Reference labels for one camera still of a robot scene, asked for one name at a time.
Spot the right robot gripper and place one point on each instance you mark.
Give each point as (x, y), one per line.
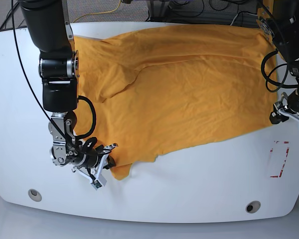
(95, 161)

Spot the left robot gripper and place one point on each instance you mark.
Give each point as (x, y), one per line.
(284, 109)

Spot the orange yellow t-shirt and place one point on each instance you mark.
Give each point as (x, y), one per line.
(159, 90)

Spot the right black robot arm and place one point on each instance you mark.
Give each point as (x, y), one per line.
(50, 30)

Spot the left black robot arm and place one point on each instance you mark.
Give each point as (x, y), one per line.
(279, 21)

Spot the red tape rectangle marking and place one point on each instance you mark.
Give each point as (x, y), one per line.
(277, 158)

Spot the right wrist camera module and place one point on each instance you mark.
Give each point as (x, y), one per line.
(98, 183)

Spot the left table cable grommet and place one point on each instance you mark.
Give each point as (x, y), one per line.
(34, 195)

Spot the table cable grommet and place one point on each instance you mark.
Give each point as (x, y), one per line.
(253, 207)
(34, 195)

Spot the right table cable grommet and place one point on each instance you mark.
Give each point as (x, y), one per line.
(253, 207)

